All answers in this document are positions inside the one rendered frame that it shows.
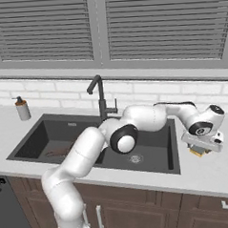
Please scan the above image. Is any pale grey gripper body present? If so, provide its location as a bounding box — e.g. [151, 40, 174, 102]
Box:
[180, 130, 225, 155]

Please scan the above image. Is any yellow sponge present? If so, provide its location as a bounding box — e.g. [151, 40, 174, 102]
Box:
[189, 146, 206, 159]

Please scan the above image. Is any dark grey sink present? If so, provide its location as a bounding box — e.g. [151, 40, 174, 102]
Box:
[3, 104, 181, 185]

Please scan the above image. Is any brown drawer front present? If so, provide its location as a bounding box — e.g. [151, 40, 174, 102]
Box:
[180, 190, 228, 218]

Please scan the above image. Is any brown cupboard door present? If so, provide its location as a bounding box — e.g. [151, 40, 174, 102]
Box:
[176, 206, 228, 228]
[73, 177, 185, 228]

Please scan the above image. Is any black tap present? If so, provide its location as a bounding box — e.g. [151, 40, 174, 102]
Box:
[85, 73, 119, 123]

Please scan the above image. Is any grey window blind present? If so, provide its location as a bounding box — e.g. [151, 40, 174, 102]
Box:
[104, 0, 228, 67]
[0, 0, 95, 67]

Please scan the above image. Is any white soap dispenser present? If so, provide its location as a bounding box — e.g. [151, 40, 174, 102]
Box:
[11, 94, 32, 122]

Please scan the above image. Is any dark dishwasher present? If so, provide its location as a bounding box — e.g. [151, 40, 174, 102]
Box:
[0, 172, 39, 228]

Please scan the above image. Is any white cupboard door handle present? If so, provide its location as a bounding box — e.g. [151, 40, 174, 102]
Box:
[94, 204, 106, 228]

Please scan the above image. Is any grey window frame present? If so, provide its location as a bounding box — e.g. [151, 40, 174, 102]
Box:
[0, 0, 228, 95]

